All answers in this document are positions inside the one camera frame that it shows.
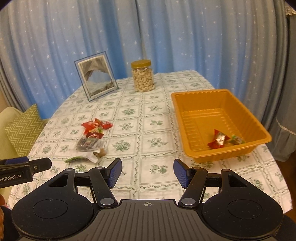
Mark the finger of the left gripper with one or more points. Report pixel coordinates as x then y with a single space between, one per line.
40 165

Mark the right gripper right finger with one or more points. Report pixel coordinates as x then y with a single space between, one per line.
193 181

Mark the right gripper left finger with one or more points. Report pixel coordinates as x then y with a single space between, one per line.
102 181

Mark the white snack packet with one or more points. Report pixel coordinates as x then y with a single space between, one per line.
92 156

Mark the green snack packet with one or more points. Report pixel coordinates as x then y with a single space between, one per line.
76 159

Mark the dark clear snack packet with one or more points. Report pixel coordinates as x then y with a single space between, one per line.
88 144

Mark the red snack packet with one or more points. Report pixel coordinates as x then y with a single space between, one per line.
219 140

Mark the red candy packet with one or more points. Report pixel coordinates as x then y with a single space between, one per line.
95 128

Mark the small green candy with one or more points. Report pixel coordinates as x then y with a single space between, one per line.
236 140

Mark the left hand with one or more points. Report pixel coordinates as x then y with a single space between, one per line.
2 203

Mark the green zigzag cushion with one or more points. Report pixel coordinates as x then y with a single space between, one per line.
23 131

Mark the floral tablecloth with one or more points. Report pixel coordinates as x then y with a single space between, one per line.
144 135

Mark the orange plastic tray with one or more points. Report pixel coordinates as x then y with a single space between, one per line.
200 113

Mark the grey lace-trimmed cover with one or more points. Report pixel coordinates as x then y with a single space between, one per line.
282 127

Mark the cashew nut jar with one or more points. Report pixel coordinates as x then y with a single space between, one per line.
142 74

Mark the blue star curtain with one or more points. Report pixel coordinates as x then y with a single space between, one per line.
231 43

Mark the glass sand picture frame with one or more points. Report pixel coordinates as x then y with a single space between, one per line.
96 75

